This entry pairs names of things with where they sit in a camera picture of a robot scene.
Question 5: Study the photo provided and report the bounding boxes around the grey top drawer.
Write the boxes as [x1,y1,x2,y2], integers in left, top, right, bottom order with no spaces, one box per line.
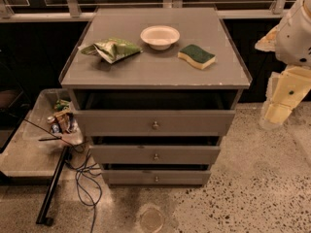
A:
[72,89,235,137]

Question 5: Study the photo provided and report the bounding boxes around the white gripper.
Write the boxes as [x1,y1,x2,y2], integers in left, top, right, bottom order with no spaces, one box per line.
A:
[259,65,311,130]

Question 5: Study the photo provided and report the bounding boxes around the grey drawer cabinet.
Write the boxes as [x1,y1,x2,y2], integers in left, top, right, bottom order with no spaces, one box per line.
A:
[60,8,251,171]

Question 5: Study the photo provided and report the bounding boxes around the grey drawer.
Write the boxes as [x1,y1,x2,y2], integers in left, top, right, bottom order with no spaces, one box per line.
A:
[89,136,221,165]
[102,168,211,186]
[72,89,235,137]

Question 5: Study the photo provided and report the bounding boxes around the green yellow sponge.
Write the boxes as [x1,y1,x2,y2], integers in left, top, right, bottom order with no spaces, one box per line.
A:
[178,45,216,70]

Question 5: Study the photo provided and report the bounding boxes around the green chip bag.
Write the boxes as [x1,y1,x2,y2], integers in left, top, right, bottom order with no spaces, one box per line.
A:
[78,38,143,64]

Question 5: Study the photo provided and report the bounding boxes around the black floor cable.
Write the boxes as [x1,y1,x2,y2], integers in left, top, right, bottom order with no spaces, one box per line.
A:
[64,141,104,233]

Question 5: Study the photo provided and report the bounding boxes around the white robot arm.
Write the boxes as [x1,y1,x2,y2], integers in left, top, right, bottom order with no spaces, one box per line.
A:
[255,0,311,130]

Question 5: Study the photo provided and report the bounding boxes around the black metal bar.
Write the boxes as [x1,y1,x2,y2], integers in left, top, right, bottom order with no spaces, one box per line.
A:
[36,147,69,226]

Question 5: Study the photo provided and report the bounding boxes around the grey middle drawer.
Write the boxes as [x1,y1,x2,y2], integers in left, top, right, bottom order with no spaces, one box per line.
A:
[89,136,221,165]

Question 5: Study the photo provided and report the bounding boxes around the grey bottom drawer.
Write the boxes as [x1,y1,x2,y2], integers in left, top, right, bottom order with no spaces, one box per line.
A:
[102,168,211,186]

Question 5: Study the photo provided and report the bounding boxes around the white bowl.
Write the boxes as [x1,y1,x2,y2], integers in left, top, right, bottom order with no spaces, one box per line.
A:
[140,25,180,50]

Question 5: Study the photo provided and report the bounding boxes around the snack packages in bin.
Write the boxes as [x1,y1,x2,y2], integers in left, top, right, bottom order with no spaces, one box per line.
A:
[47,99,78,134]

